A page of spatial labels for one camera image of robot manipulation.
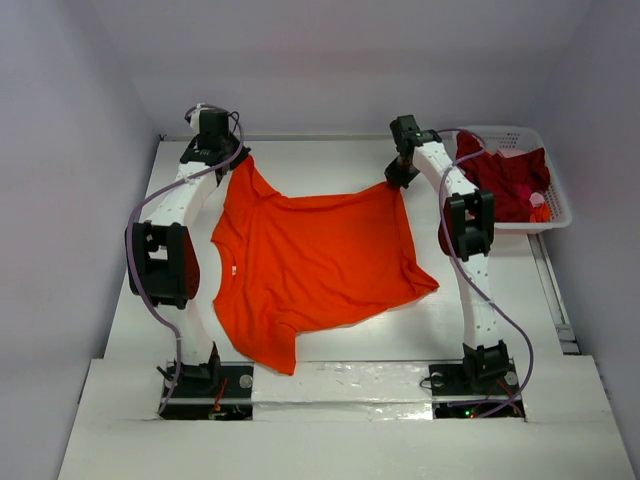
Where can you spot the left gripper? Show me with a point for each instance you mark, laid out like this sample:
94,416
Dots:
240,159

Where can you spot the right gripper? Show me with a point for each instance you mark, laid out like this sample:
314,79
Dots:
400,173

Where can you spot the orange t-shirt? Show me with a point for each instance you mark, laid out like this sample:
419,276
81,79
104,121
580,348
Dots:
307,264

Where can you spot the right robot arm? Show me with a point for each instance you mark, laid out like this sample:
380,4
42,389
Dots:
465,235

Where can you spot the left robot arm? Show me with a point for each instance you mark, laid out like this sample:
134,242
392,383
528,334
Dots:
162,264

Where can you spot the white plastic laundry basket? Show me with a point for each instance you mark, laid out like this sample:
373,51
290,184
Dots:
493,138

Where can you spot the dark red t-shirt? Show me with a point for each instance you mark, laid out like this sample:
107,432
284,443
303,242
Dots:
484,173

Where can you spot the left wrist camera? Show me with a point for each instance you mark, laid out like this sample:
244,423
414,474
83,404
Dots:
192,116

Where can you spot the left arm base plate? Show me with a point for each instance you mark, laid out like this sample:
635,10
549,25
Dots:
229,400

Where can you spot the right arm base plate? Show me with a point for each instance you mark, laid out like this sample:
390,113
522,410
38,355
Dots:
454,397

